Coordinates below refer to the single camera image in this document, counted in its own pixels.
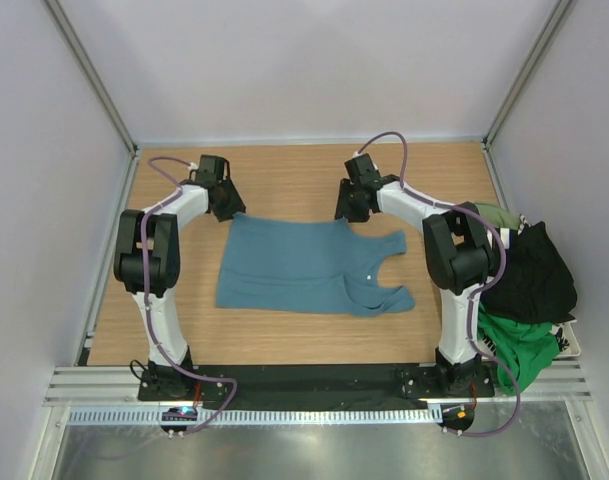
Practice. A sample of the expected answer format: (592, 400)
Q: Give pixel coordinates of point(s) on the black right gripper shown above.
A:
(342, 209)

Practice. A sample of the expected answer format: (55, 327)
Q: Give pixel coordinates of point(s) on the right aluminium frame post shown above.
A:
(543, 41)

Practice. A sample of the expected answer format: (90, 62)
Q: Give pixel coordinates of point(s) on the white laundry tray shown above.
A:
(563, 333)

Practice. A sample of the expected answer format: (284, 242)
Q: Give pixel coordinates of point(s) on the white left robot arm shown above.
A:
(147, 262)

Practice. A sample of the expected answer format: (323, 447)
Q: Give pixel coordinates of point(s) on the black garment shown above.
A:
(536, 286)

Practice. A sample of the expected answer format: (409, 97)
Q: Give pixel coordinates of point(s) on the blue tank top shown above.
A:
(319, 268)

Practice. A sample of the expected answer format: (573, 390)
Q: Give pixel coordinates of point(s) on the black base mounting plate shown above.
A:
(308, 388)

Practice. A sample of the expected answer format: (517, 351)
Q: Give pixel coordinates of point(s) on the white slotted cable duct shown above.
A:
(183, 416)

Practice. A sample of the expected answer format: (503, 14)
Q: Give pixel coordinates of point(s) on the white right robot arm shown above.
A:
(458, 255)

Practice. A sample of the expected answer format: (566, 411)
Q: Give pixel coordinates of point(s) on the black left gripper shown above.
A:
(235, 205)

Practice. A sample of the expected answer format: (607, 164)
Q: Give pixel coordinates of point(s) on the aluminium frame post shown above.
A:
(80, 55)
(543, 41)

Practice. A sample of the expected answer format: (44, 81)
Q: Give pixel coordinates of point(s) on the olive green garment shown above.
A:
(498, 216)

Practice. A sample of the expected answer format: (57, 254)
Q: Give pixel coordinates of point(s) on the left aluminium frame post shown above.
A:
(80, 55)

